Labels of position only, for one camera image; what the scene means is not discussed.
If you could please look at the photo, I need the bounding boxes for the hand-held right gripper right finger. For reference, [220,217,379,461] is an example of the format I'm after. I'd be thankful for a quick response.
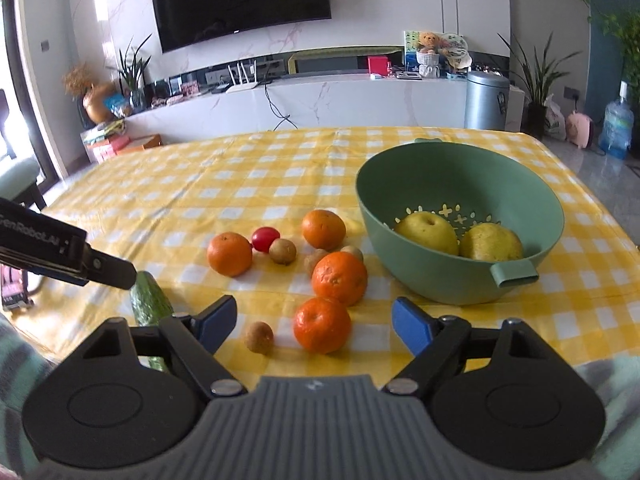
[382,297,556,401]

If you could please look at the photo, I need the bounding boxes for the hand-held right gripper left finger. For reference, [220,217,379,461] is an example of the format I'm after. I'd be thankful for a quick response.
[80,295,248,400]

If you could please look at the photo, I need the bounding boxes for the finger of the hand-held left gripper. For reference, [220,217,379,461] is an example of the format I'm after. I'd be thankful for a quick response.
[81,243,138,290]

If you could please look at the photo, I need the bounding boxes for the green cucumber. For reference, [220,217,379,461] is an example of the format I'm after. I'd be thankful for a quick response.
[130,271,175,373]

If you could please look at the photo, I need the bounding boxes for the green colander bowl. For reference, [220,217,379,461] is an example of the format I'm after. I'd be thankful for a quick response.
[355,137,566,307]

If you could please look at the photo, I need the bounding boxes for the orange mandarin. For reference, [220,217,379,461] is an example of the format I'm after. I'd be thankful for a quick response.
[207,231,254,278]
[301,209,347,251]
[293,296,352,355]
[311,251,369,307]

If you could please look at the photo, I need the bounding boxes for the red cherry tomato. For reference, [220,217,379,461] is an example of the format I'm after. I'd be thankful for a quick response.
[251,227,281,253]

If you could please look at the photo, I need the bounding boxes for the brown kiwi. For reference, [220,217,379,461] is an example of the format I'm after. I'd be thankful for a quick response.
[304,248,329,277]

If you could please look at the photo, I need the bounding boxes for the pink object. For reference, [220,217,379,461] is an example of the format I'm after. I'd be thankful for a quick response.
[0,265,35,309]

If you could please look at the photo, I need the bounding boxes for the green cushioned stool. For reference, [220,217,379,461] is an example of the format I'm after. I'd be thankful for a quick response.
[0,157,48,211]

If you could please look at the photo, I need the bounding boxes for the yellow pear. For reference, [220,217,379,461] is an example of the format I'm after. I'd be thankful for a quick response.
[395,211,460,257]
[459,223,524,262]

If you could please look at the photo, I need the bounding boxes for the pile of books and boxes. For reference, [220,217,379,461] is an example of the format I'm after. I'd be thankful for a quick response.
[81,120,163,163]

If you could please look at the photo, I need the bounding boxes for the mint striped cloth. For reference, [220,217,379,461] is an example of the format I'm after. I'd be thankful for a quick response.
[0,310,640,480]

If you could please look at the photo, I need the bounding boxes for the gold vase dried flowers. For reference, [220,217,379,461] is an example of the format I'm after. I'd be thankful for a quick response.
[62,62,119,125]

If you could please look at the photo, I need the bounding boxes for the blue snack bag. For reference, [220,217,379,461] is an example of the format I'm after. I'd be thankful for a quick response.
[105,94,132,117]

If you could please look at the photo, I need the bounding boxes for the green plant glass vase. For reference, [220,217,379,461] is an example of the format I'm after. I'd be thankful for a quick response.
[107,35,153,111]

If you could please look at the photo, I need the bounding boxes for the white router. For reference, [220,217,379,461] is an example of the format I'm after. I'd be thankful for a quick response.
[226,60,259,94]

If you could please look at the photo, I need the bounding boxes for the white marble tv cabinet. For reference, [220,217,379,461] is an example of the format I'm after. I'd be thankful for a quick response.
[82,71,526,147]

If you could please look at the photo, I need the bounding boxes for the silver trash can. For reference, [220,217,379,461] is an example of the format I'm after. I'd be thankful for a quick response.
[465,71,511,131]

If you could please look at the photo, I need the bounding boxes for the potted plant black pot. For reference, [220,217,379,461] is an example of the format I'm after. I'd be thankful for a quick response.
[497,32,583,139]

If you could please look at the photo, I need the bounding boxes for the white plastic bag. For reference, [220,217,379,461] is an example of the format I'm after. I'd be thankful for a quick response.
[544,95,567,141]

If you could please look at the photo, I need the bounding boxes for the pink pig heater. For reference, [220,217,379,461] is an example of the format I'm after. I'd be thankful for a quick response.
[566,111,594,149]

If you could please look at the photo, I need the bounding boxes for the printed hand fan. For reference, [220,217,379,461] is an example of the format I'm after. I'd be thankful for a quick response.
[440,34,472,70]

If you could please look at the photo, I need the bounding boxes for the green printed card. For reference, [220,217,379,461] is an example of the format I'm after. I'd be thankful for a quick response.
[404,30,426,68]

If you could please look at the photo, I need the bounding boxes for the blue water bottle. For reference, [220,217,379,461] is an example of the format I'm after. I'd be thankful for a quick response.
[599,81,635,160]

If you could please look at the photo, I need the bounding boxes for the black flat television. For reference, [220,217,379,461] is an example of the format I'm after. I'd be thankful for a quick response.
[149,0,332,54]

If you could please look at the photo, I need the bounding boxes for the green climbing plant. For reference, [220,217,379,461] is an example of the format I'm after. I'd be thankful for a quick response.
[590,10,640,88]

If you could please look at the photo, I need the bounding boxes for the black cable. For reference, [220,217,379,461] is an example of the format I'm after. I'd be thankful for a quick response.
[264,82,297,133]

